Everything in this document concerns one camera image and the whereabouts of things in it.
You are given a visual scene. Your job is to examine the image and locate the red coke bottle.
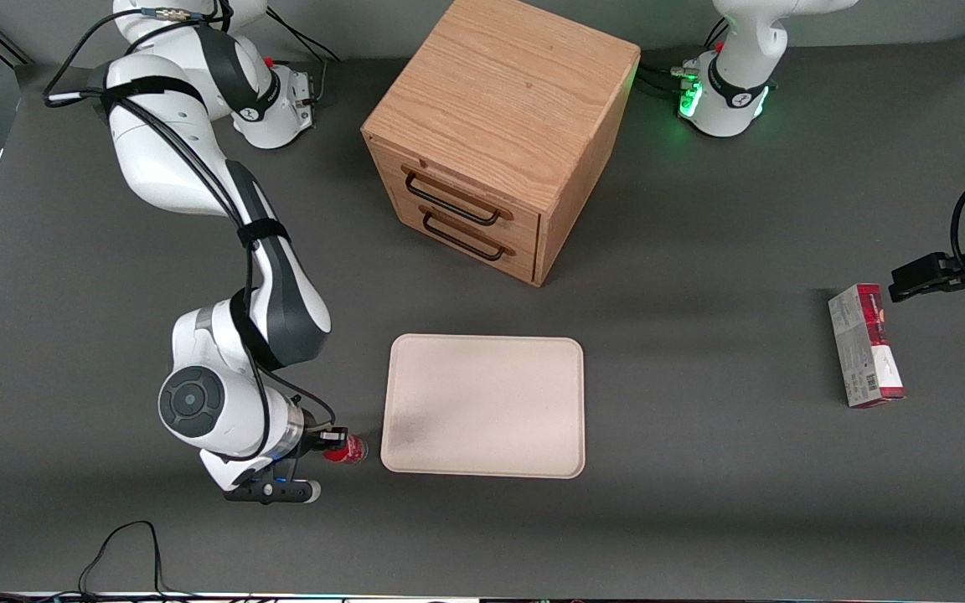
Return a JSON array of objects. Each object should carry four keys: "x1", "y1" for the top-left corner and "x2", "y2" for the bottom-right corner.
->
[{"x1": 323, "y1": 434, "x2": 369, "y2": 466}]

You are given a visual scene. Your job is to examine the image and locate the beige plastic tray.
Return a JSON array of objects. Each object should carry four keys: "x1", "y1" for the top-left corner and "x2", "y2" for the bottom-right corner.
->
[{"x1": 379, "y1": 333, "x2": 587, "y2": 480}]

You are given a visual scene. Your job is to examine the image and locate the black right arm base cables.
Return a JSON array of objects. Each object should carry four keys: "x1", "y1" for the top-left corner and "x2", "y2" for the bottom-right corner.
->
[{"x1": 265, "y1": 8, "x2": 343, "y2": 106}]

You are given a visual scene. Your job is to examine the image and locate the red grey carton box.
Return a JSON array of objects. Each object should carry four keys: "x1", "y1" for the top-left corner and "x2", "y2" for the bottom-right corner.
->
[{"x1": 827, "y1": 283, "x2": 906, "y2": 410}]

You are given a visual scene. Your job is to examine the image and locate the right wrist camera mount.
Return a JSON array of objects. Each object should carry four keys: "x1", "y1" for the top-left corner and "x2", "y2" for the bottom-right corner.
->
[{"x1": 223, "y1": 476, "x2": 323, "y2": 506}]

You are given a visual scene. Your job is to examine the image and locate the black drawer handle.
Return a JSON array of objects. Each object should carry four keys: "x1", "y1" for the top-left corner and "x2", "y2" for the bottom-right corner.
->
[
  {"x1": 404, "y1": 171, "x2": 503, "y2": 228},
  {"x1": 421, "y1": 210, "x2": 507, "y2": 263}
]

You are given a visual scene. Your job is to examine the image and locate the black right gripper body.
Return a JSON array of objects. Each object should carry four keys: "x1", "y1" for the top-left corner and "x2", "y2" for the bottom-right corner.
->
[{"x1": 295, "y1": 417, "x2": 328, "y2": 460}]

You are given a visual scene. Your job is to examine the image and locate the black cable on table edge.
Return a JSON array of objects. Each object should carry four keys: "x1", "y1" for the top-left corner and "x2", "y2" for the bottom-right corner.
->
[{"x1": 0, "y1": 520, "x2": 199, "y2": 601}]

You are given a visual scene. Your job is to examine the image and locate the black left arm base cables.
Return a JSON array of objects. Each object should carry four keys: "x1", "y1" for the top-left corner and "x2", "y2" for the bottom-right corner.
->
[{"x1": 635, "y1": 17, "x2": 730, "y2": 100}]

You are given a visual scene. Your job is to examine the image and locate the wooden drawer cabinet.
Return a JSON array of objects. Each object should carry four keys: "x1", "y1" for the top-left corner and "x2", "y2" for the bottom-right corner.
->
[{"x1": 361, "y1": 0, "x2": 642, "y2": 288}]

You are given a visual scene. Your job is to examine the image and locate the black arm base cables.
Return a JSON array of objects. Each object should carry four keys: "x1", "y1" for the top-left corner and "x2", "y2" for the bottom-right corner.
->
[
  {"x1": 265, "y1": 8, "x2": 343, "y2": 106},
  {"x1": 635, "y1": 17, "x2": 730, "y2": 100}
]

